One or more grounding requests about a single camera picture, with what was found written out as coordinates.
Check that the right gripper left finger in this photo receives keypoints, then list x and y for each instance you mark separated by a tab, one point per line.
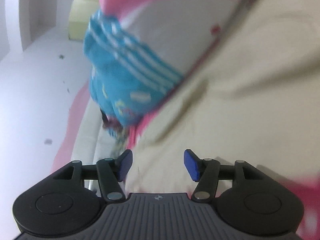
111	172

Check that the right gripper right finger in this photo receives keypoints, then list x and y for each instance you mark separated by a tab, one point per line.
205	172

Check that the beige trousers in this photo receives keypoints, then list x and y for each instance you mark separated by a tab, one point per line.
237	92

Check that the patterned pillow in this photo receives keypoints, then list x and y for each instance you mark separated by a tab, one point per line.
121	136

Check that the pink white headboard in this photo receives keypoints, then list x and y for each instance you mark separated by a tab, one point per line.
85	138

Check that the sleeping person head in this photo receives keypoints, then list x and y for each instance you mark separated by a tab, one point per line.
110	123

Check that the pink floral bed sheet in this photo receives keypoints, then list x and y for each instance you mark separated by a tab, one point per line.
145	127

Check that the blue pink floral quilt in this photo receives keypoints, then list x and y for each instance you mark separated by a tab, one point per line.
141	50

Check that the yellow-green wardrobe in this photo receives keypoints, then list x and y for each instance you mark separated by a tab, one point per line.
81	11

